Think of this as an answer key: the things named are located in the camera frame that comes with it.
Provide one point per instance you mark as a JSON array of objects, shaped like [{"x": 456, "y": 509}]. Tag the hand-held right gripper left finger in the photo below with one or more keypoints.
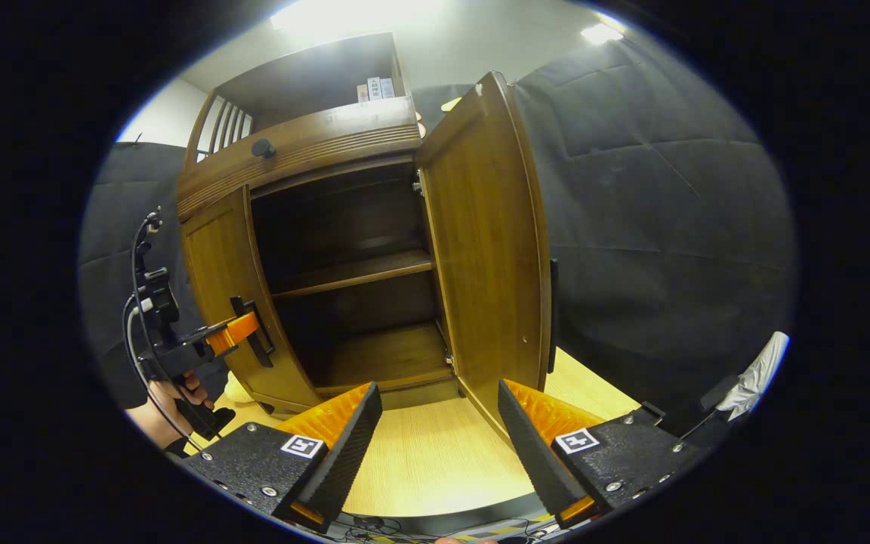
[{"x": 348, "y": 453}]

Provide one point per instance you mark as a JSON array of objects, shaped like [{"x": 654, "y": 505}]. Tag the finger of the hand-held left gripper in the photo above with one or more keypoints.
[{"x": 232, "y": 334}]

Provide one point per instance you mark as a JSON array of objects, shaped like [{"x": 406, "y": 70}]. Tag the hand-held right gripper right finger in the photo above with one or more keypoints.
[{"x": 533, "y": 453}]

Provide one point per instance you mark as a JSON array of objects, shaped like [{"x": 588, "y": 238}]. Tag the wooden shoe cabinet door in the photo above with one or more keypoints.
[
  {"x": 216, "y": 257},
  {"x": 488, "y": 249}
]

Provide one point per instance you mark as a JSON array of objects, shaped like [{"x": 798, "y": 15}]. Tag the wooden double-door shoe cabinet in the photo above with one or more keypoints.
[{"x": 306, "y": 75}]

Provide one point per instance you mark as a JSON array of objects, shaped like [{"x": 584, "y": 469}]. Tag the wooden inner cabinet shelf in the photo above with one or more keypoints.
[{"x": 359, "y": 272}]

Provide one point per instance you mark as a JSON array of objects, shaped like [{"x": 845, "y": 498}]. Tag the wooden drawer with black knob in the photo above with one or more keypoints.
[{"x": 314, "y": 151}]

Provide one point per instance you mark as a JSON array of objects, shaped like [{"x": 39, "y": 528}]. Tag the white cloth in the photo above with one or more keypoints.
[{"x": 758, "y": 374}]

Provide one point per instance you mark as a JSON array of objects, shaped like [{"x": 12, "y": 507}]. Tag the black backdrop cloth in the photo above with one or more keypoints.
[{"x": 654, "y": 227}]

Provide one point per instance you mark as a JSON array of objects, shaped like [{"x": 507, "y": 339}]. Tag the thin pale pink book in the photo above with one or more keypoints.
[{"x": 362, "y": 92}]

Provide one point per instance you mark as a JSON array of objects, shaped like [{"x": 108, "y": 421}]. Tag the white book with dark lettering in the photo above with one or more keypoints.
[{"x": 374, "y": 89}]

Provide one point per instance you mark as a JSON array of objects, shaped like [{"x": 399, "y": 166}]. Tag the grey book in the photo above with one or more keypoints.
[{"x": 387, "y": 88}]

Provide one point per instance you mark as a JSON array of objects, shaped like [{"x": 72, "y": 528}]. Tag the large ceiling light panel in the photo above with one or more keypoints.
[{"x": 359, "y": 13}]

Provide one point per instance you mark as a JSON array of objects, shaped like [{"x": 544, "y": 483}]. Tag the small ceiling light panel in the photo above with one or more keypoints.
[{"x": 601, "y": 33}]

